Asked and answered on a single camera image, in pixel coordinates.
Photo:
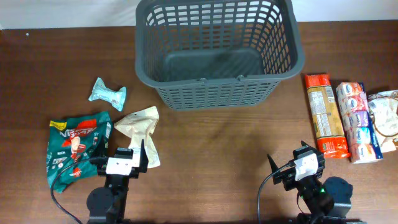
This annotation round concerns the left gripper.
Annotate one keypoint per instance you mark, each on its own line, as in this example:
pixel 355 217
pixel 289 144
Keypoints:
pixel 135 172

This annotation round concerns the orange cracker package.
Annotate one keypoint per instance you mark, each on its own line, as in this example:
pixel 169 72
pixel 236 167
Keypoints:
pixel 330 136

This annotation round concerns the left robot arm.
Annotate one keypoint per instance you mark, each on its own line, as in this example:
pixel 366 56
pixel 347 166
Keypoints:
pixel 107 204

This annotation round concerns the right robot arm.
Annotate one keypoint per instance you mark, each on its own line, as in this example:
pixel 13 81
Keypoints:
pixel 328 201

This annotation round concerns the white brown snack bag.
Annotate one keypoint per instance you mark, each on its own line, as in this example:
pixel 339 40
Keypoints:
pixel 383 110

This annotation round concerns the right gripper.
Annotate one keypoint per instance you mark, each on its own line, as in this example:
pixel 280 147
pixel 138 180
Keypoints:
pixel 286 177

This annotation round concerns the green snack bag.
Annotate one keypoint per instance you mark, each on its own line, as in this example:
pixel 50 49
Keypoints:
pixel 71 142

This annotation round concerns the beige paper pouch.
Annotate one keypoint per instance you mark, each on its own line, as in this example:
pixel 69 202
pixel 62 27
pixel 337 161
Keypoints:
pixel 139 126

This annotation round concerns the teal small snack packet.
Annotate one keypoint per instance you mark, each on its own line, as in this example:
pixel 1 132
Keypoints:
pixel 101 92

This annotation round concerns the grey plastic basket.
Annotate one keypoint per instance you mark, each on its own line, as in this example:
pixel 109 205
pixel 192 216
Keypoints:
pixel 216 54

